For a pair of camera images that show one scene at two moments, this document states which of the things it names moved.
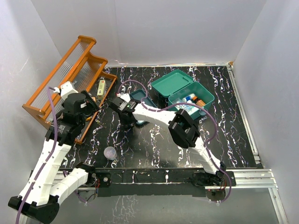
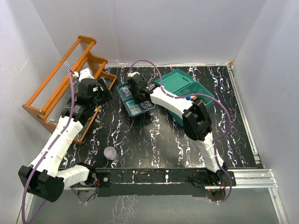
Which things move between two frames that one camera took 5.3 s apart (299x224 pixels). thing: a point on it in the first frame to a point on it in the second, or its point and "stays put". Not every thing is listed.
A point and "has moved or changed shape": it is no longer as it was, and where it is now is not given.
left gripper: x=91 y=105 to x=105 y=94
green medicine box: x=183 y=92 stays put
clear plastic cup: x=110 y=153 stays put
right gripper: x=124 y=122 to x=139 y=101
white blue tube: x=188 y=97 stays put
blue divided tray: x=141 y=96 has moved or changed shape
